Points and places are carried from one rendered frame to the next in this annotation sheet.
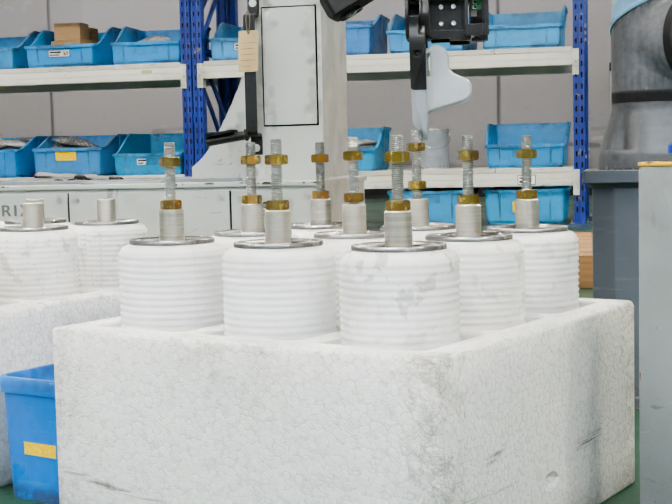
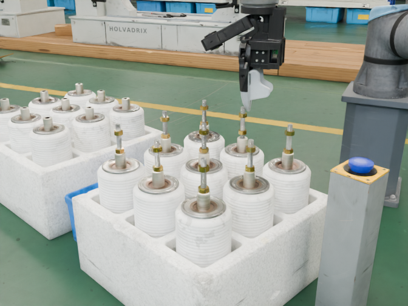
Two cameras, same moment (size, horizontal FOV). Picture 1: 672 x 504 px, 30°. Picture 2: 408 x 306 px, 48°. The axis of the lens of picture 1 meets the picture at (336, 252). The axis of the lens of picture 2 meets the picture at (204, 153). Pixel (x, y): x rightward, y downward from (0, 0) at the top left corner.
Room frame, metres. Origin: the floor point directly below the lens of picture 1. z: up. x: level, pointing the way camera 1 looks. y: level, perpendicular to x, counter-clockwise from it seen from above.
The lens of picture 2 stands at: (0.33, -0.18, 0.63)
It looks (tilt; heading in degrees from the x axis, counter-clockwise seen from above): 23 degrees down; 11
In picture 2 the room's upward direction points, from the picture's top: straight up
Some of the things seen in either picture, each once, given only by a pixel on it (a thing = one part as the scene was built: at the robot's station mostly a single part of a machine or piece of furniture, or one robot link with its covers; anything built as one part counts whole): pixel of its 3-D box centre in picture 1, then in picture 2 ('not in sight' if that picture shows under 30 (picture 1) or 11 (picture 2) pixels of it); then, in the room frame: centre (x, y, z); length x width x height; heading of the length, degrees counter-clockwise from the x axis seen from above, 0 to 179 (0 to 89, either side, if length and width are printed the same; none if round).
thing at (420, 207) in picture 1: (417, 215); (241, 144); (1.25, -0.08, 0.26); 0.02 x 0.02 x 0.03
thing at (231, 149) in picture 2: (418, 228); (241, 150); (1.25, -0.08, 0.25); 0.08 x 0.08 x 0.01
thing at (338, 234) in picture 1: (354, 235); (204, 166); (1.15, -0.02, 0.25); 0.08 x 0.08 x 0.01
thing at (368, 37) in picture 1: (343, 38); not in sight; (6.12, -0.06, 0.89); 0.50 x 0.38 x 0.21; 167
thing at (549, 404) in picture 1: (358, 409); (204, 234); (1.15, -0.02, 0.09); 0.39 x 0.39 x 0.18; 56
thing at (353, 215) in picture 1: (354, 221); (204, 159); (1.15, -0.02, 0.26); 0.02 x 0.02 x 0.03
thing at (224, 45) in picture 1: (259, 42); not in sight; (6.23, 0.36, 0.89); 0.50 x 0.38 x 0.21; 167
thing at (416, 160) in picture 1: (416, 167); (242, 124); (1.25, -0.08, 0.31); 0.01 x 0.01 x 0.08
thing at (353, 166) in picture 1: (353, 178); (204, 141); (1.15, -0.02, 0.30); 0.01 x 0.01 x 0.08
